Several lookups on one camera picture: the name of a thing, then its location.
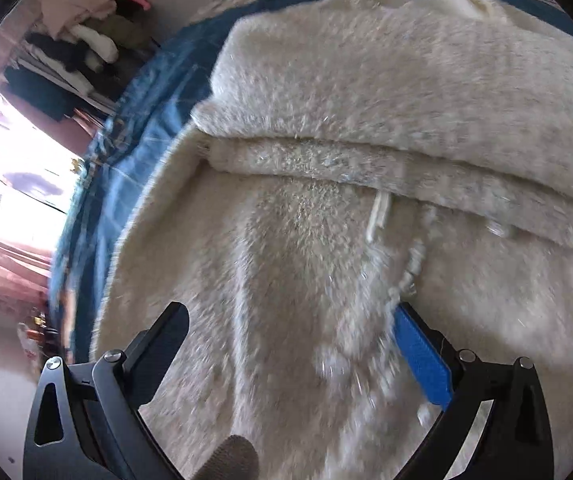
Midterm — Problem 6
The white plastic bag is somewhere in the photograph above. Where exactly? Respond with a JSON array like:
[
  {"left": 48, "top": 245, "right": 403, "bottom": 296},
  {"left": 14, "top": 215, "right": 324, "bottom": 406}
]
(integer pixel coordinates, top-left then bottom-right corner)
[{"left": 16, "top": 321, "right": 50, "bottom": 375}]

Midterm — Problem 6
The pile of clothes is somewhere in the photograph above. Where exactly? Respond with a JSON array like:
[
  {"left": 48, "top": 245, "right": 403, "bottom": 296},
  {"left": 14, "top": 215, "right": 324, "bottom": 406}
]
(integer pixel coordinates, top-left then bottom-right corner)
[{"left": 4, "top": 0, "right": 160, "bottom": 121}]

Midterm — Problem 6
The red curtain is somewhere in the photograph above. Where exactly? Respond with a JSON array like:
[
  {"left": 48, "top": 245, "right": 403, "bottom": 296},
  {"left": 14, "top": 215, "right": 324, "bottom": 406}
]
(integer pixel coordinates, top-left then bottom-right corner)
[{"left": 0, "top": 225, "right": 54, "bottom": 311}]

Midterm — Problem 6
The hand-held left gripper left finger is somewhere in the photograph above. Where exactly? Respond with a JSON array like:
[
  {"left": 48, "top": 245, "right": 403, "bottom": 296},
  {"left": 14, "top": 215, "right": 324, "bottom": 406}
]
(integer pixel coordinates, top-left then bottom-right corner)
[{"left": 22, "top": 301, "right": 190, "bottom": 480}]

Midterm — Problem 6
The blue bed sheet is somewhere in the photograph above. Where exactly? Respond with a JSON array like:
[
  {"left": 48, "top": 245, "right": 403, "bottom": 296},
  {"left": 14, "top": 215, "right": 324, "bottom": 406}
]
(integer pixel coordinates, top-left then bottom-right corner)
[{"left": 46, "top": 0, "right": 573, "bottom": 361}]

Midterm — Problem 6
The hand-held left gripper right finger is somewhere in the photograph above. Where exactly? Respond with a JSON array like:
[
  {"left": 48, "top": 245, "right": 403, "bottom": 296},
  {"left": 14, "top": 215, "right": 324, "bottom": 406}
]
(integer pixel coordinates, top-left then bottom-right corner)
[{"left": 389, "top": 301, "right": 556, "bottom": 480}]

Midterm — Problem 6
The cream fluffy fleece coat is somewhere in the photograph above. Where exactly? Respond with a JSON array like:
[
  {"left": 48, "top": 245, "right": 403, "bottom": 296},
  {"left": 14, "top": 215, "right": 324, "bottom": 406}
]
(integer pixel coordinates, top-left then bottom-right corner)
[{"left": 88, "top": 0, "right": 573, "bottom": 480}]

